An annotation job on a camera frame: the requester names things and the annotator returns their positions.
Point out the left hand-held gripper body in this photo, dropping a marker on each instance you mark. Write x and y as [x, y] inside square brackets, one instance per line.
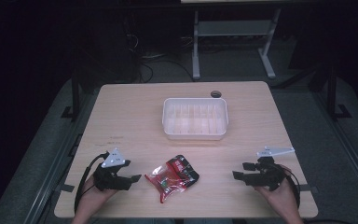
[112, 182]

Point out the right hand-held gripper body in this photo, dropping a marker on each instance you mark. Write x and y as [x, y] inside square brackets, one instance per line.
[268, 174]

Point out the red and black snack packet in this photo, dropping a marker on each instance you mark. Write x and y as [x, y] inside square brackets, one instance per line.
[172, 179]

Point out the white plastic bin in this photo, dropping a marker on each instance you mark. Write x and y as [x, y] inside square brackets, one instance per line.
[195, 119]

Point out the person's left hand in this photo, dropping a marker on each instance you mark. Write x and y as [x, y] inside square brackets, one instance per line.
[95, 193]

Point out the person's right hand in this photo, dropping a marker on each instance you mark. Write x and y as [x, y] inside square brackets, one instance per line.
[281, 194]

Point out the black tape strip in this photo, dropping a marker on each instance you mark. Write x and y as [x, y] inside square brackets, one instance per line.
[307, 188]
[66, 188]

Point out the dark round table grommet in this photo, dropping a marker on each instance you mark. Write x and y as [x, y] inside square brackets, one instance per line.
[216, 94]

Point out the black metal stand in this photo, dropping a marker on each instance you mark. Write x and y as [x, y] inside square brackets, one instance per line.
[332, 93]

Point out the white metal table frame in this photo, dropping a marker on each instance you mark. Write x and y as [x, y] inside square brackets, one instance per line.
[233, 28]

